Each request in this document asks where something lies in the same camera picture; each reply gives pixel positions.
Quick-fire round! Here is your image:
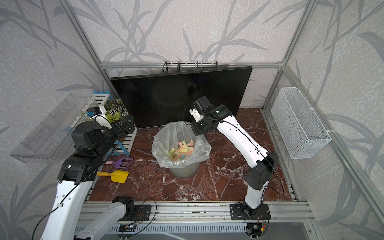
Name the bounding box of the clear acrylic wall shelf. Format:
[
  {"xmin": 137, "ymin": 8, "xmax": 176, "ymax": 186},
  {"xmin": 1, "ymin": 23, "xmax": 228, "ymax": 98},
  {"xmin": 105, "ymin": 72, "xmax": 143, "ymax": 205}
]
[{"xmin": 10, "ymin": 95, "xmax": 98, "ymax": 164}]

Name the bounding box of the green potted plant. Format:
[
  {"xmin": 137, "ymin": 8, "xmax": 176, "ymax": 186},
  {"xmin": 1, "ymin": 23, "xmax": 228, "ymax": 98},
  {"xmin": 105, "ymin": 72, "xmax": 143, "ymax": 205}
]
[{"xmin": 105, "ymin": 99, "xmax": 130, "ymax": 123}]

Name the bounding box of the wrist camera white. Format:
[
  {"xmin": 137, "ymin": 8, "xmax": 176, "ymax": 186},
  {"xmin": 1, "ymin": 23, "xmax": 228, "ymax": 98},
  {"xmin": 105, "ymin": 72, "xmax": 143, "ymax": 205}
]
[
  {"xmin": 189, "ymin": 108, "xmax": 204, "ymax": 122},
  {"xmin": 87, "ymin": 106, "xmax": 112, "ymax": 129}
]

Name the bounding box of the white wire mesh basket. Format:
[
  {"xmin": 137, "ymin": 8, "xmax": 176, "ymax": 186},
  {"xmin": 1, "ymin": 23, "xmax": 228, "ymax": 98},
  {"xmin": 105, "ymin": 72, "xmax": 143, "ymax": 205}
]
[{"xmin": 271, "ymin": 87, "xmax": 332, "ymax": 159}]

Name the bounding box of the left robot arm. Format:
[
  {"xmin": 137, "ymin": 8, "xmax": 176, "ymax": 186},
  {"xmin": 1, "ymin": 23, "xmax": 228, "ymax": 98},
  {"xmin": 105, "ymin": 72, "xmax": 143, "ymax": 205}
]
[{"xmin": 41, "ymin": 115, "xmax": 135, "ymax": 240}]

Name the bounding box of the trash bin with plastic bag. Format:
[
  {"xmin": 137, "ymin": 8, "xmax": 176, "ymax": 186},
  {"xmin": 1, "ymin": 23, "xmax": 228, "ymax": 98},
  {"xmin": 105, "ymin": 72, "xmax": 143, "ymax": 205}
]
[{"xmin": 152, "ymin": 122, "xmax": 212, "ymax": 179}]

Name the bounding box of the black flat monitor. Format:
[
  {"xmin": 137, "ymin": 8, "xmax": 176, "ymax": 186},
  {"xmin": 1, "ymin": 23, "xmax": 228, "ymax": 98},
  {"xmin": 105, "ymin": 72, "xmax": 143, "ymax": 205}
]
[{"xmin": 111, "ymin": 66, "xmax": 253, "ymax": 129}]

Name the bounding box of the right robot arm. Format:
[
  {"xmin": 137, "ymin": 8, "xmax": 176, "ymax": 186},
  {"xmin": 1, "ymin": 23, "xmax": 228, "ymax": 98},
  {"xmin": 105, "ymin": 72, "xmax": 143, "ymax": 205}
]
[{"xmin": 189, "ymin": 96, "xmax": 279, "ymax": 221}]

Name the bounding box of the blue white slatted crate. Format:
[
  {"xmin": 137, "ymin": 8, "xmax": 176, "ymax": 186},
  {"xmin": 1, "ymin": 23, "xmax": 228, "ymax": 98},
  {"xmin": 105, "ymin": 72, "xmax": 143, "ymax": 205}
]
[{"xmin": 91, "ymin": 91, "xmax": 138, "ymax": 156}]

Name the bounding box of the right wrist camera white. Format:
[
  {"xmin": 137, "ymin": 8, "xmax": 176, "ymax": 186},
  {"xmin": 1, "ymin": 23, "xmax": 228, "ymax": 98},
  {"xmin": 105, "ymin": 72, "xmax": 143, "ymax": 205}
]
[{"xmin": 189, "ymin": 108, "xmax": 204, "ymax": 122}]

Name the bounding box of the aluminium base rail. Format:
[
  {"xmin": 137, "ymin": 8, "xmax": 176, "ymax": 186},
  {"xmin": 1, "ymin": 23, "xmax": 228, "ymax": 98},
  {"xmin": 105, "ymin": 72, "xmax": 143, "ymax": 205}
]
[{"xmin": 62, "ymin": 200, "xmax": 316, "ymax": 226}]

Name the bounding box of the yellow sticky note pad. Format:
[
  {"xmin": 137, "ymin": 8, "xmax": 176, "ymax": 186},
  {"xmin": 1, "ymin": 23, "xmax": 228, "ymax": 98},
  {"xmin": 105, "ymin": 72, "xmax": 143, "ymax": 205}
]
[{"xmin": 97, "ymin": 170, "xmax": 129, "ymax": 184}]

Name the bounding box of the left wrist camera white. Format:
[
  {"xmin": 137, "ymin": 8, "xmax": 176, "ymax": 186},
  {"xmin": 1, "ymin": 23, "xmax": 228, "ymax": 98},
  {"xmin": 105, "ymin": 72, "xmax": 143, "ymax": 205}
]
[{"xmin": 87, "ymin": 106, "xmax": 112, "ymax": 129}]

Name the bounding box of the purple sticky note pad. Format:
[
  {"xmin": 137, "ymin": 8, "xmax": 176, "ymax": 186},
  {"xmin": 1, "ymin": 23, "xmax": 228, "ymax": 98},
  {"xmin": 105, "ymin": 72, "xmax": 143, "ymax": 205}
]
[{"xmin": 113, "ymin": 157, "xmax": 133, "ymax": 169}]

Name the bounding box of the black wire rack behind monitor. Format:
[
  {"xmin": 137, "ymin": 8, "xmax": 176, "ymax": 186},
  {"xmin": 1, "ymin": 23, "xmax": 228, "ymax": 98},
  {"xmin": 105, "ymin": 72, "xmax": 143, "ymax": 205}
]
[{"xmin": 161, "ymin": 62, "xmax": 219, "ymax": 74}]

